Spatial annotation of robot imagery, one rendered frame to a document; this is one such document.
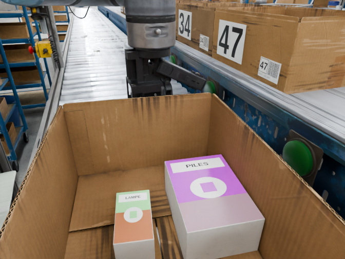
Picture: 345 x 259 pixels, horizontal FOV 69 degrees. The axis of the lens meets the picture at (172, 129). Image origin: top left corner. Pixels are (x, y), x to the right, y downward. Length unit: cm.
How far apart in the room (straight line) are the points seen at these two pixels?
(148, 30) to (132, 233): 32
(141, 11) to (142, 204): 31
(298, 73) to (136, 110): 39
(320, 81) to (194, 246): 52
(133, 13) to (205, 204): 33
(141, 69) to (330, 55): 45
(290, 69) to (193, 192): 38
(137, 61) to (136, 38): 4
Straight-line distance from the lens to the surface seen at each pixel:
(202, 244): 38
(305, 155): 53
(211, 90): 81
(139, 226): 39
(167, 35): 47
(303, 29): 64
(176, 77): 51
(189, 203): 38
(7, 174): 65
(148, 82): 50
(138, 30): 47
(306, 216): 31
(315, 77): 71
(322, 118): 55
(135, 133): 52
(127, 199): 43
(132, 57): 49
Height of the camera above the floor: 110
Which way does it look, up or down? 29 degrees down
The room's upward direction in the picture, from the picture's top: straight up
